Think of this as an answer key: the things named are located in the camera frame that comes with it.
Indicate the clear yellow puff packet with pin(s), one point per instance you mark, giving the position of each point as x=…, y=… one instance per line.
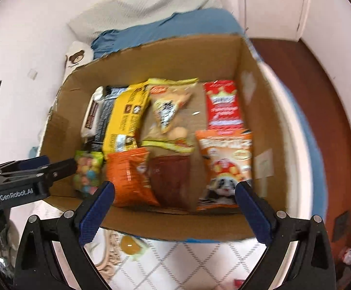
x=166, y=108

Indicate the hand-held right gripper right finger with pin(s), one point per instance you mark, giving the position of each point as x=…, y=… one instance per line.
x=254, y=211

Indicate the bear print pillow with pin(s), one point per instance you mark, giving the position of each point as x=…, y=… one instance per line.
x=78, y=56

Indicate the dark red snack packet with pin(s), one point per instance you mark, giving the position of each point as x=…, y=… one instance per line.
x=171, y=181

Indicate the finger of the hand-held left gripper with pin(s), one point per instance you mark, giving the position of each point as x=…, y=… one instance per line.
x=35, y=162
x=60, y=169

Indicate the black floor item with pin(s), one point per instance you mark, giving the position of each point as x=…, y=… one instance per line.
x=341, y=226

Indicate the small red snack packet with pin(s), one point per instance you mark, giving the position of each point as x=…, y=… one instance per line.
x=240, y=284

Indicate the yellow snack packet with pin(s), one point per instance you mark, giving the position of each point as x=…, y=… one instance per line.
x=127, y=117

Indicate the white snack bar packet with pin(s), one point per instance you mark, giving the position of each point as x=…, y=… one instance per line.
x=91, y=114

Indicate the plain orange snack packet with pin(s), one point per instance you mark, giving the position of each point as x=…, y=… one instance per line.
x=127, y=181

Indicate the white wall socket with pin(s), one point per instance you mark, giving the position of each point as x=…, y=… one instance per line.
x=32, y=74

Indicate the white door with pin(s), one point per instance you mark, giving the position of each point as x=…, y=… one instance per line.
x=272, y=3

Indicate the printed cardboard box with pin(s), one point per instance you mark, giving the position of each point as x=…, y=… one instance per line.
x=248, y=66

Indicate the small round jelly cup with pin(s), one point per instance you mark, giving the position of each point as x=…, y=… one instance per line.
x=129, y=244

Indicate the colourful candy ball bag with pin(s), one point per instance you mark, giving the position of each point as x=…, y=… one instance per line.
x=88, y=172

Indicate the white floral quilted blanket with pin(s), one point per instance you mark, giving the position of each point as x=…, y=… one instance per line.
x=178, y=262

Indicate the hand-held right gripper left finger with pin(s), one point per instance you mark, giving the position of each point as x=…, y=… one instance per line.
x=97, y=214

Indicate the orange panda snack packet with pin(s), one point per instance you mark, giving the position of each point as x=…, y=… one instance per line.
x=227, y=163

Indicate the large red snack packet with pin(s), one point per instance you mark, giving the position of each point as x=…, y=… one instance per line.
x=223, y=105

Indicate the black snack packet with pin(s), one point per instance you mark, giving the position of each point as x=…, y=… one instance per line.
x=106, y=117

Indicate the grey white pillow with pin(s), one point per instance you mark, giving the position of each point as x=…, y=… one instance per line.
x=151, y=3

